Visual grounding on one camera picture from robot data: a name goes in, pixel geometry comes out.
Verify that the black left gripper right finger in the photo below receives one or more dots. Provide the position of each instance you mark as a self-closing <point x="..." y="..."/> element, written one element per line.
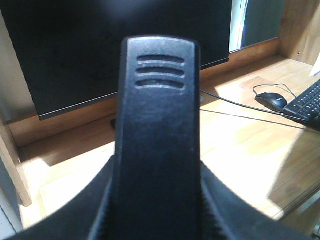
<point x="225" y="216"/>

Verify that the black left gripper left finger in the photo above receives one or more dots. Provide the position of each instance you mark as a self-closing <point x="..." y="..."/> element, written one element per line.
<point x="85" y="217"/>

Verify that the black orange stapler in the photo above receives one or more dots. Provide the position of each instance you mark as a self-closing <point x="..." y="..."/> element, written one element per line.
<point x="156" y="189"/>

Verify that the wooden computer desk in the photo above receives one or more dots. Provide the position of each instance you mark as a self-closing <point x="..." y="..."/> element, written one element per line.
<point x="268" y="161"/>

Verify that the black computer mouse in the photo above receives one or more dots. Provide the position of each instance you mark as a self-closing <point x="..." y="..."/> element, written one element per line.
<point x="272" y="101"/>

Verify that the black keyboard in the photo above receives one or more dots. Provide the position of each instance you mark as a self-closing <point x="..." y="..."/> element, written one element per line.
<point x="305" y="108"/>

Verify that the black computer monitor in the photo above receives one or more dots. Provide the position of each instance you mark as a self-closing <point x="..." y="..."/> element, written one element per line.
<point x="69" y="50"/>

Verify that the grey curtain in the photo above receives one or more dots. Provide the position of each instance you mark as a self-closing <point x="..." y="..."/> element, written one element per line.
<point x="254" y="21"/>

